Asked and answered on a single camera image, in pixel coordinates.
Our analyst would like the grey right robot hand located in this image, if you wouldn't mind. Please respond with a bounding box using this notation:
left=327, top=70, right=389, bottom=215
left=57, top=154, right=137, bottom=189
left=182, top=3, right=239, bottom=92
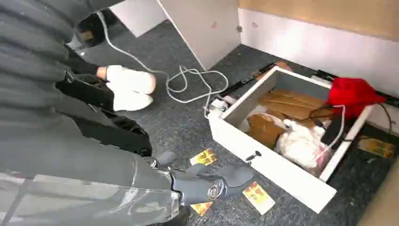
left=0, top=99, right=254, bottom=226

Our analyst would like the white shoe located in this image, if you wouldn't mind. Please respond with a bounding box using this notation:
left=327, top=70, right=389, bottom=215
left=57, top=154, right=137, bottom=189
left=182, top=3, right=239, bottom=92
left=105, top=65, right=157, bottom=95
left=112, top=90, right=154, bottom=112

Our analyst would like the person's leg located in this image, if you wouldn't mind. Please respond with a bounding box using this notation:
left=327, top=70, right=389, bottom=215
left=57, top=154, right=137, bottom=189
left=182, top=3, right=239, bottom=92
left=64, top=46, right=107, bottom=80

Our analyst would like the yellow printed card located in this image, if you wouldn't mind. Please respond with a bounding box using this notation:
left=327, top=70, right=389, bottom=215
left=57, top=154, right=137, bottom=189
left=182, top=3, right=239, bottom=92
left=242, top=181, right=277, bottom=216
left=190, top=202, right=214, bottom=217
left=357, top=137, right=396, bottom=159
left=190, top=148, right=218, bottom=167

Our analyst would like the white plug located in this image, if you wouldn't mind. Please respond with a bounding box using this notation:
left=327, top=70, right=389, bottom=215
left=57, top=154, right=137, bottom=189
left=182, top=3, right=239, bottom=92
left=210, top=97, right=238, bottom=113

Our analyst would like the white drawer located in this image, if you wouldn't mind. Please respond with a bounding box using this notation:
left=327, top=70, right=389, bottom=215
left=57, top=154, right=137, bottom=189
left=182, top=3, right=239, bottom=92
left=207, top=65, right=375, bottom=215

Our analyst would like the white desk side panel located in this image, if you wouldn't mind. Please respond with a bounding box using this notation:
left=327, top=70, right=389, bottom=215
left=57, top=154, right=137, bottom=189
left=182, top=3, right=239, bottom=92
left=156, top=0, right=242, bottom=71

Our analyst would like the white plastic bag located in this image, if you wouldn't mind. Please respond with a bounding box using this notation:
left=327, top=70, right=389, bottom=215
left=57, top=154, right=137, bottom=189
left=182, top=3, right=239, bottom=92
left=274, top=119, right=332, bottom=176

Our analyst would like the flat brown cardboard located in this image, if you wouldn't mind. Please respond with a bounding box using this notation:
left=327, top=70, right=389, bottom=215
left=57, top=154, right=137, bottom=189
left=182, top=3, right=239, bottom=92
left=258, top=89, right=334, bottom=121

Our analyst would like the red cloth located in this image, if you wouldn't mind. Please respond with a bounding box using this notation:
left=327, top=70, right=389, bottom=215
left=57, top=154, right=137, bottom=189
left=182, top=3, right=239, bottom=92
left=326, top=77, right=387, bottom=121

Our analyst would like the white power cable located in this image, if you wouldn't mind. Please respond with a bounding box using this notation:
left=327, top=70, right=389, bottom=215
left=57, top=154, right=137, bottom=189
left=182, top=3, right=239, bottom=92
left=95, top=12, right=230, bottom=119

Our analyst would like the thin white cable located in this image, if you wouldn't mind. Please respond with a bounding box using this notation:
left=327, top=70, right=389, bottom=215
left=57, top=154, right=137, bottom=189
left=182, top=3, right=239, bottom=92
left=315, top=104, right=347, bottom=160

